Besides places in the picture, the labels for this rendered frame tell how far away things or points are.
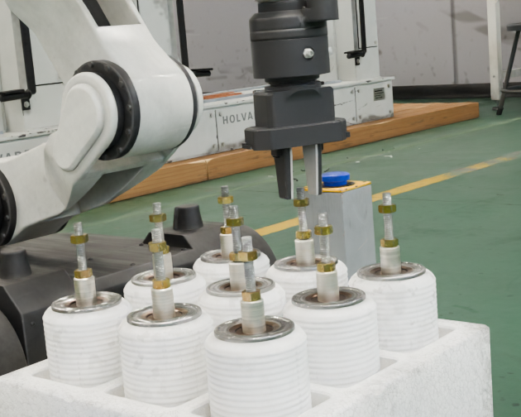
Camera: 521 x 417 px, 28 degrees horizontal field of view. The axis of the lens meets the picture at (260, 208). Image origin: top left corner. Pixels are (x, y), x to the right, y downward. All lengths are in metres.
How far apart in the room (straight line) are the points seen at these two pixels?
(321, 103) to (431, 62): 5.65
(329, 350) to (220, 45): 6.96
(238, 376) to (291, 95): 0.36
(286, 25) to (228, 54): 6.74
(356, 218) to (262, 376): 0.48
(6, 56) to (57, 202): 1.89
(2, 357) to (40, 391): 0.31
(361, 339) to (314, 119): 0.28
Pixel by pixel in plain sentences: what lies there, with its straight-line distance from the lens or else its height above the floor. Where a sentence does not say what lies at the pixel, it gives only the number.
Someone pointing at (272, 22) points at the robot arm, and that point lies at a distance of 1.15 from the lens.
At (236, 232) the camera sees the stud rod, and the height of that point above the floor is 0.31.
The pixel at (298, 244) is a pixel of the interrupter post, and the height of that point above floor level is 0.28.
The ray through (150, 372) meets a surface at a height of 0.21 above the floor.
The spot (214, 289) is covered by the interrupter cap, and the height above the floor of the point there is 0.25.
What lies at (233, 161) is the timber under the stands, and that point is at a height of 0.05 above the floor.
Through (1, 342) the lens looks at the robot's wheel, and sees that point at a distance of 1.42.
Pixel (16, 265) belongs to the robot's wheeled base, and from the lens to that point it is 1.50.
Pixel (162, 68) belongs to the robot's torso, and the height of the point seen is 0.48.
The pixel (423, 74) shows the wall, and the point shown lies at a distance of 6.85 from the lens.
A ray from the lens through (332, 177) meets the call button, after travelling 1.37.
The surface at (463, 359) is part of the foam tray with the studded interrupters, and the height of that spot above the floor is 0.16.
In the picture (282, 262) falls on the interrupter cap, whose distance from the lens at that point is 1.22.
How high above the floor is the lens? 0.53
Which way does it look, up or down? 10 degrees down
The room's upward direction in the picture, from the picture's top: 5 degrees counter-clockwise
